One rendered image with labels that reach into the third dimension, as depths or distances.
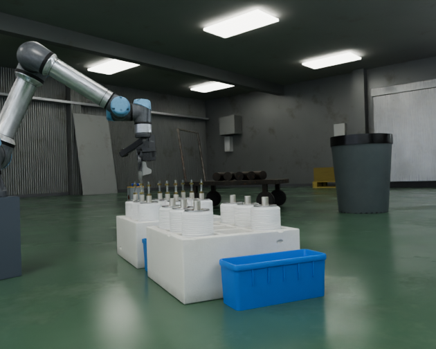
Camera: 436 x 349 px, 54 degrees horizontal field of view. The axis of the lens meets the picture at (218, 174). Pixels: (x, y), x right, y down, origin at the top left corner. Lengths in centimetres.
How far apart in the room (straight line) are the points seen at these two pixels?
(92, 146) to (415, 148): 781
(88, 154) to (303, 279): 1054
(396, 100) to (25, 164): 868
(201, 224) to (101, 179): 1041
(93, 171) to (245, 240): 1037
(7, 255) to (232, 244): 88
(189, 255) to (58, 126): 1063
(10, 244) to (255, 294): 98
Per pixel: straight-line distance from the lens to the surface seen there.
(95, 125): 1194
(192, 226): 124
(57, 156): 1162
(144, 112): 189
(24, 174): 1123
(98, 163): 1167
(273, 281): 119
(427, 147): 987
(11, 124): 191
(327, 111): 1251
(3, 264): 177
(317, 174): 1100
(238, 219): 146
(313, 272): 125
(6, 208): 175
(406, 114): 1004
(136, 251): 172
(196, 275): 122
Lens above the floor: 35
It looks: level
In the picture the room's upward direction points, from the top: 2 degrees counter-clockwise
